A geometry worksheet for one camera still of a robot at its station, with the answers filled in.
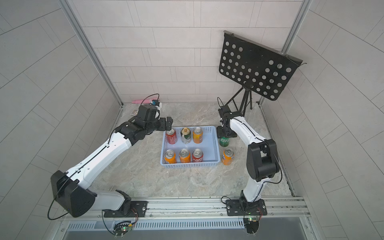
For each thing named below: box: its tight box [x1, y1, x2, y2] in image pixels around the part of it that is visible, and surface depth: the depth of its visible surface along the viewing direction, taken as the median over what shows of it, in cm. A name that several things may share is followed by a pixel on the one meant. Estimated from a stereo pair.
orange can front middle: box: [179, 148, 191, 163], surface depth 81 cm
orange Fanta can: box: [222, 147, 235, 166], surface depth 82 cm
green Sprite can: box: [219, 136, 230, 147], surface depth 88 cm
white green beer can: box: [180, 127, 192, 144], surface depth 91 cm
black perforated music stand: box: [219, 30, 307, 115], surface depth 77 cm
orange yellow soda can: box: [193, 127, 204, 144], surface depth 91 cm
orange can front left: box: [164, 149, 177, 164], surface depth 80 cm
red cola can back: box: [166, 128, 177, 145], surface depth 91 cm
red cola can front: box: [191, 148, 204, 163], surface depth 80 cm
